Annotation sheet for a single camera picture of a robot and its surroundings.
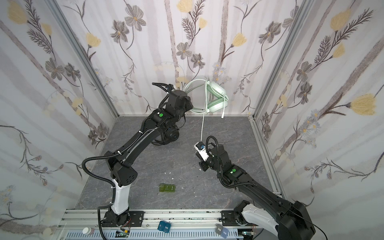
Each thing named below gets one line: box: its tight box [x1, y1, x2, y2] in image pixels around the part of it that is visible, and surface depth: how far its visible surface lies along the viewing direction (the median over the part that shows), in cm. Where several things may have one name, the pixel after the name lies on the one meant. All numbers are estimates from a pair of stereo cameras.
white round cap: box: [82, 227, 92, 235], surface depth 69 cm
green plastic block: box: [159, 184, 176, 193], surface depth 84 cm
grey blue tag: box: [215, 223, 229, 239], surface depth 71 cm
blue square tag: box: [157, 221, 171, 234], surface depth 72 cm
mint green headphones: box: [186, 79, 229, 114], surface depth 68 cm
